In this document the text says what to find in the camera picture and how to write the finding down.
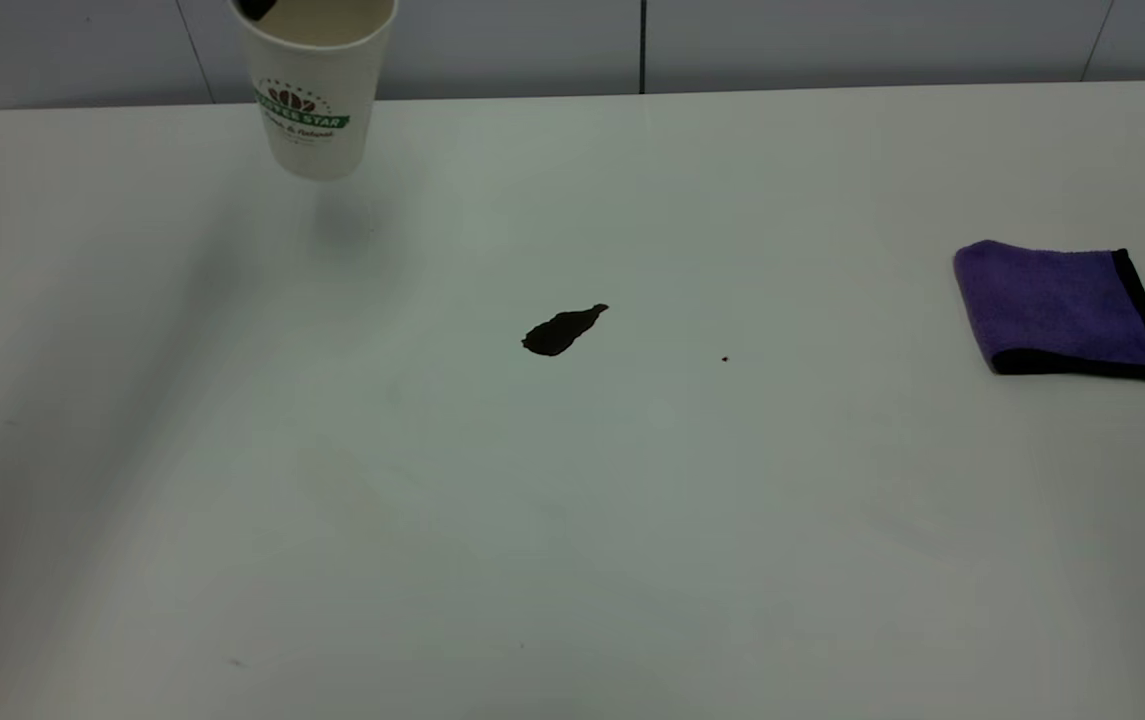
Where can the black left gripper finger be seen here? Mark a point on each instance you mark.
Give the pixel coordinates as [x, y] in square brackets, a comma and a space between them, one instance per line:
[255, 8]

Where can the white paper coffee cup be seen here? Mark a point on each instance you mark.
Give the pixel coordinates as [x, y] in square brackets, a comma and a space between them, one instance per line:
[317, 100]

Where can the purple cloth with black trim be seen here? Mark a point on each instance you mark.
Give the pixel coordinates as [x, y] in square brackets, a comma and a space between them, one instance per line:
[1057, 305]

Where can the dark coffee spill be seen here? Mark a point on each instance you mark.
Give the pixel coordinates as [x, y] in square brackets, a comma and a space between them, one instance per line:
[560, 331]

